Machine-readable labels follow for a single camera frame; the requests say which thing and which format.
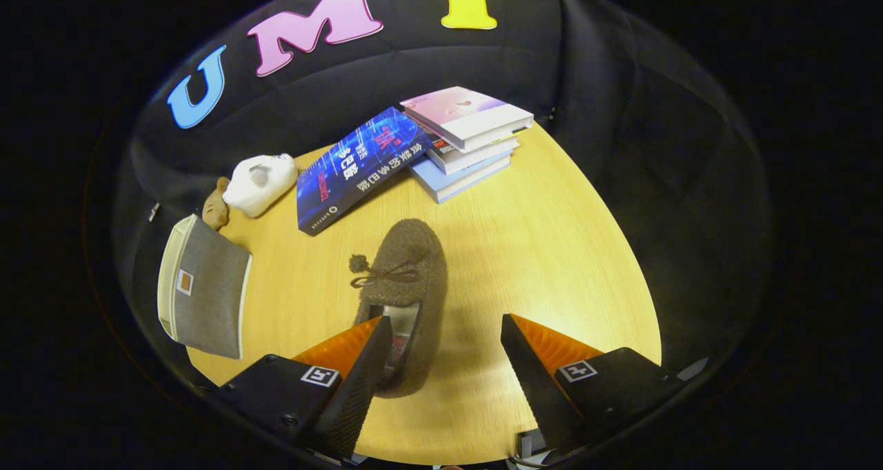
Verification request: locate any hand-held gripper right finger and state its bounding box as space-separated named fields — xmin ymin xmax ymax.
xmin=501 ymin=313 xmax=685 ymax=456

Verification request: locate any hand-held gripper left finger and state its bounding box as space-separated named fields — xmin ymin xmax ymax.
xmin=219 ymin=315 xmax=394 ymax=460

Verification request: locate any brown fuzzy slipper shoe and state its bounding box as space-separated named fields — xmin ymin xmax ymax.
xmin=349 ymin=218 xmax=449 ymax=398

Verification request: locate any grey fabric storage box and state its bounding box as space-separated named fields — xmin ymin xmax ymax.
xmin=157 ymin=213 xmax=252 ymax=360

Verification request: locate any blue paperback book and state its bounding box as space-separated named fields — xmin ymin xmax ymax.
xmin=297 ymin=106 xmax=434 ymax=237

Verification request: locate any light blue book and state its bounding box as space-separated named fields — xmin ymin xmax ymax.
xmin=408 ymin=151 xmax=515 ymax=204

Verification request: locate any brown plush toy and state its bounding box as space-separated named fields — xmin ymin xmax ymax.
xmin=201 ymin=177 xmax=231 ymax=231

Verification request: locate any white plush toy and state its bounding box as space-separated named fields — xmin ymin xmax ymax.
xmin=222 ymin=154 xmax=299 ymax=218

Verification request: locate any white book with red spine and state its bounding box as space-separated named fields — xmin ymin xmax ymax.
xmin=424 ymin=135 xmax=521 ymax=175

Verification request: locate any black backdrop cloth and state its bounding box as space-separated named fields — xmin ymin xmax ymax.
xmin=114 ymin=0 xmax=772 ymax=388

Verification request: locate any pink and white book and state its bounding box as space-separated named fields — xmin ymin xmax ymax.
xmin=400 ymin=86 xmax=535 ymax=153

